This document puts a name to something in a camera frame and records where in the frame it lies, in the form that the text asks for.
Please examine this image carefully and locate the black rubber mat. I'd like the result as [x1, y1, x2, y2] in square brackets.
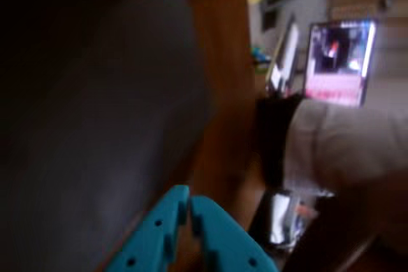
[0, 0, 211, 272]

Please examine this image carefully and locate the white cloth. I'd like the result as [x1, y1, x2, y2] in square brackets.
[283, 99, 408, 190]

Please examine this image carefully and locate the laptop screen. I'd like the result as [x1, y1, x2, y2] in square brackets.
[304, 18, 379, 107]

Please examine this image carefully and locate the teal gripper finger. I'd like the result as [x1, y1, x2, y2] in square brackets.
[190, 195, 279, 272]
[104, 185, 191, 272]

